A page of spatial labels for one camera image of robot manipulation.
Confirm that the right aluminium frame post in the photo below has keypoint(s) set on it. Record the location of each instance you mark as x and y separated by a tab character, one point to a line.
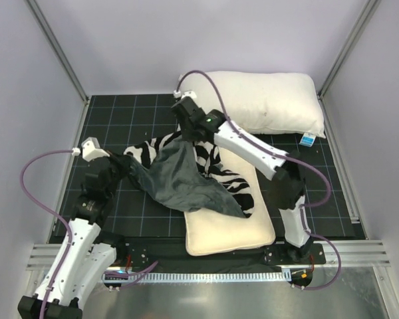
353	37

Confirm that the cream bear print pillow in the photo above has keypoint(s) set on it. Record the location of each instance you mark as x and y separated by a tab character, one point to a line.
208	232

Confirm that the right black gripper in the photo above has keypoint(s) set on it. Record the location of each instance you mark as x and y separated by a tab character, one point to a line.
189	133

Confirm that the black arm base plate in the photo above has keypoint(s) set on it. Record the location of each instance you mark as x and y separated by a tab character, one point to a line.
172	257

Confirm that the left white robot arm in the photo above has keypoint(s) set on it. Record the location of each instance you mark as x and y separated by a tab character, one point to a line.
86	251

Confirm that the aluminium frame post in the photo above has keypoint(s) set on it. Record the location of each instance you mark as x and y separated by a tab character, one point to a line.
353	37
53	42

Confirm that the slotted cable duct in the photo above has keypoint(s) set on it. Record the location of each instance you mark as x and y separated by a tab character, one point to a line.
153	277

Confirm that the black grid mat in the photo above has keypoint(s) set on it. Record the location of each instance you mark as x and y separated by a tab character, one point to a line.
124	120

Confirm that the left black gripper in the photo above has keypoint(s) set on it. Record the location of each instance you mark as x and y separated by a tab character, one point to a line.
120	163

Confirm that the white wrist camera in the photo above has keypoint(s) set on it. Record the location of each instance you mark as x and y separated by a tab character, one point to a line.
90	150
180	95

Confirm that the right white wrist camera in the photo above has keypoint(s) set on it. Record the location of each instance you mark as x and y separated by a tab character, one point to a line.
180	95

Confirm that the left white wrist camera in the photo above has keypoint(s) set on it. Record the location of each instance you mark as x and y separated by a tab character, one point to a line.
90	150

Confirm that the large white pillow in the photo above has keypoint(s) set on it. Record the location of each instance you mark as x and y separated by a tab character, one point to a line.
276	103

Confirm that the left aluminium frame post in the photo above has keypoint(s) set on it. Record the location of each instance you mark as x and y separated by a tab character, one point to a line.
53	42

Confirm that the aluminium front rail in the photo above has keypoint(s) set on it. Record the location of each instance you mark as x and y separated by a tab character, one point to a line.
354	253

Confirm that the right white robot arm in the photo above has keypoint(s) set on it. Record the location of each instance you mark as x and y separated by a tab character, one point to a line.
286	176

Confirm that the blue white pillow tag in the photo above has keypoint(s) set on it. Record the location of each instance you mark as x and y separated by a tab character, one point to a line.
307	140

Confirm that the zebra and grey pillowcase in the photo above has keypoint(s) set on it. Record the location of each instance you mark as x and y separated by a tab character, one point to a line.
188	176

